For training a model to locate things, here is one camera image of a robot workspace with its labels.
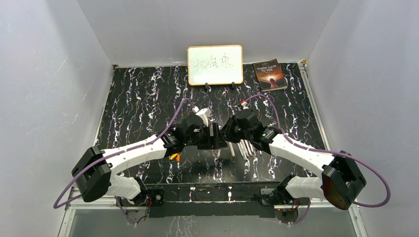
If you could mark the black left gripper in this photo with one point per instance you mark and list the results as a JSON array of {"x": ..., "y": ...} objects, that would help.
[{"x": 215, "y": 142}]

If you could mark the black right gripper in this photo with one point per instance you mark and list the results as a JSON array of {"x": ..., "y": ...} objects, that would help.
[{"x": 228, "y": 135}]

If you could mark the yellow cap marker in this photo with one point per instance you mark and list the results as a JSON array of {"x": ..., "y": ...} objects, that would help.
[
  {"x": 248, "y": 148},
  {"x": 242, "y": 151}
]

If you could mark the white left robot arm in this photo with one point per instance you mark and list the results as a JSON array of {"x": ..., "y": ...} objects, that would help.
[{"x": 96, "y": 173}]

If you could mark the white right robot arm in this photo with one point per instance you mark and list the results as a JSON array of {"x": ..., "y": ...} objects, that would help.
[{"x": 336, "y": 179}]

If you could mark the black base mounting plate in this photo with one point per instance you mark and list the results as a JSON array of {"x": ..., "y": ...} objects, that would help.
[{"x": 223, "y": 199}]

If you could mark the dark paperback book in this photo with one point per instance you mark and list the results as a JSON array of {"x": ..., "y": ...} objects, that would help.
[{"x": 270, "y": 75}]

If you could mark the small whiteboard with writing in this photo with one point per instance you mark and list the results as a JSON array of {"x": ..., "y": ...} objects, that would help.
[{"x": 215, "y": 65}]

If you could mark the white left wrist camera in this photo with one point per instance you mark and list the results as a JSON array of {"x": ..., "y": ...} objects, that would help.
[{"x": 204, "y": 114}]

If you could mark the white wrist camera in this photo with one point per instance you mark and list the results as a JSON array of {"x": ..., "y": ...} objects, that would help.
[
  {"x": 243, "y": 105},
  {"x": 204, "y": 114}
]

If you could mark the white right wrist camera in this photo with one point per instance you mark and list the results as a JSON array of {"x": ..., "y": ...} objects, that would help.
[{"x": 243, "y": 105}]

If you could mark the aluminium frame rail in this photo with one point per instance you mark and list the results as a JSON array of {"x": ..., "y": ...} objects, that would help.
[{"x": 132, "y": 192}]

